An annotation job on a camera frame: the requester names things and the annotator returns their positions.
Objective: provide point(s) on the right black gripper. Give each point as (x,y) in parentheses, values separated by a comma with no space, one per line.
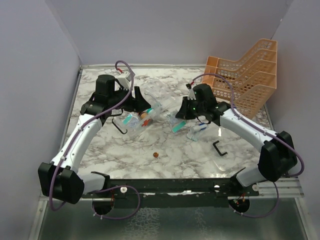
(183,113)

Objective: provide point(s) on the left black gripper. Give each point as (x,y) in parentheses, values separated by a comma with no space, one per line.
(139,103)

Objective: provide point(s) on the brown orange-cap medicine bottle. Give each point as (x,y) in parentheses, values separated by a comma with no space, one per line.
(143,115)

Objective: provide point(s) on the white green-label medicine bottle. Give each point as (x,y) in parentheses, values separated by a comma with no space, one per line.
(151,112)

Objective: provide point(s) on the clear plastic medicine box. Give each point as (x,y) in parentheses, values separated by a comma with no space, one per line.
(141,126)

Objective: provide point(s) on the white blue small bottle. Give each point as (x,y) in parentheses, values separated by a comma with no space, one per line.
(198,128)

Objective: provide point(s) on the small clear teal packet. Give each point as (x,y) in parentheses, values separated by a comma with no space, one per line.
(193,135)

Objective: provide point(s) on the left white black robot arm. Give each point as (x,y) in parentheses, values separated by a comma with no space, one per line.
(59,178)

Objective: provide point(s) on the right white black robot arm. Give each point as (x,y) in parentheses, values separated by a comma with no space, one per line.
(276,150)

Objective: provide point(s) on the clear plastic box lid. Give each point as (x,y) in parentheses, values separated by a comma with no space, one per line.
(221,146)

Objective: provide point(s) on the orange plastic file organizer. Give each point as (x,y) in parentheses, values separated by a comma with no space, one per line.
(253,77)

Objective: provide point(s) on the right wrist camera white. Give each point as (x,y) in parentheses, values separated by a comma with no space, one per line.
(191,94)

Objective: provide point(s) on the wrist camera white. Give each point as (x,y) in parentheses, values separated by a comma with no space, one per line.
(191,94)
(124,80)

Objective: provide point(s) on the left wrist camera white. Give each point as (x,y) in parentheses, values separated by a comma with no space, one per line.
(124,80)

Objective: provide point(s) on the black box handle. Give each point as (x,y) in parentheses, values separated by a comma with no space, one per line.
(122,130)

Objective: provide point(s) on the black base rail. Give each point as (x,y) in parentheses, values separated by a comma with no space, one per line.
(172,193)

